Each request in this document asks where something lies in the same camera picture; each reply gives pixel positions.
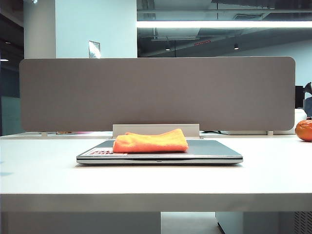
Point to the red and white laptop sticker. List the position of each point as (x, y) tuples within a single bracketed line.
[(100, 153)]

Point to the paper notice on pillar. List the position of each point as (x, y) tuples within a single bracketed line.
[(94, 49)]

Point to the orange microfibre rag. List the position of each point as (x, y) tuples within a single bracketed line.
[(151, 142)]

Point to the red ceiling sign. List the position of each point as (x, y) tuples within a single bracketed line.
[(202, 43)]

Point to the silver Dell laptop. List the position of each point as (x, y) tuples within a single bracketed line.
[(209, 151)]

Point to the orange tangerine fruit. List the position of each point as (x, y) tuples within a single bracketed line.
[(304, 130)]

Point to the long white ceiling light strip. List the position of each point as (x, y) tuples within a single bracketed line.
[(219, 24)]

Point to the black computer monitor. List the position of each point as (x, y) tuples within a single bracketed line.
[(299, 97)]

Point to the grey fabric desk divider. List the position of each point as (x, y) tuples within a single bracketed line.
[(156, 95)]

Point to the white cabinet with vent grille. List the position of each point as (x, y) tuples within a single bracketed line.
[(256, 223)]

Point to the dark blue-grey seated figure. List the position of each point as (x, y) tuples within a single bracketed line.
[(309, 102)]

